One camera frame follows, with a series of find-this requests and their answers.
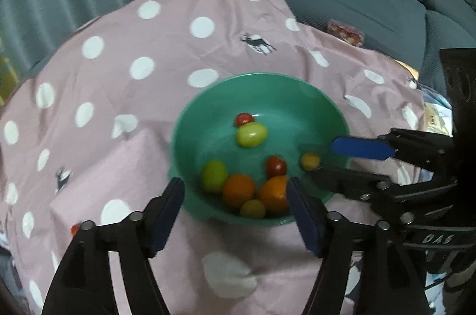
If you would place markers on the light patterned cloth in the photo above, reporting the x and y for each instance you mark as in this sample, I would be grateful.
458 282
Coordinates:
435 118

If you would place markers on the large green jujube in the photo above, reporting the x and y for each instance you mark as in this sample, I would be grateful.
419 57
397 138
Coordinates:
252 134

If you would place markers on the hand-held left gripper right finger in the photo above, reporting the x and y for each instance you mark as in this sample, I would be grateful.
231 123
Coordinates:
306 218

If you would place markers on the small green jujube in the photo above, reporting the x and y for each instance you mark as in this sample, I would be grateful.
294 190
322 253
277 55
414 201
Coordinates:
214 175

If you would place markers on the green plastic bowl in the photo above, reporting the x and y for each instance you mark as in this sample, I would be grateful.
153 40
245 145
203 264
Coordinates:
208 121

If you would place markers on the clear snack packet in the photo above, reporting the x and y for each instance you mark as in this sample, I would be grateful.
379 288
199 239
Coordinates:
346 33

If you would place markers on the pink polka dot blanket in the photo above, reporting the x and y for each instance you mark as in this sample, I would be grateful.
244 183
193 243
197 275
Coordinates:
167 40

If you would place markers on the yellow patterned cloth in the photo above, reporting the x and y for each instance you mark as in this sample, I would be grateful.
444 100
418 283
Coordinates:
7 77

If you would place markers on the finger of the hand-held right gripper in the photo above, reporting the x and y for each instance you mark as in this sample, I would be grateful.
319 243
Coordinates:
357 147
346 183

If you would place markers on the red cherry tomato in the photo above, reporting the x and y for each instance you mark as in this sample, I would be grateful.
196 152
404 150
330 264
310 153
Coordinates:
75 228
276 166
243 119

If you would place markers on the yellow cherry tomato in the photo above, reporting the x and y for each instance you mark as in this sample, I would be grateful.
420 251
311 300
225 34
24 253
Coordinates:
253 209
310 160

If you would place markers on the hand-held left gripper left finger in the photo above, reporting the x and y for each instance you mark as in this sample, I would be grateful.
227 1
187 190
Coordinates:
167 218

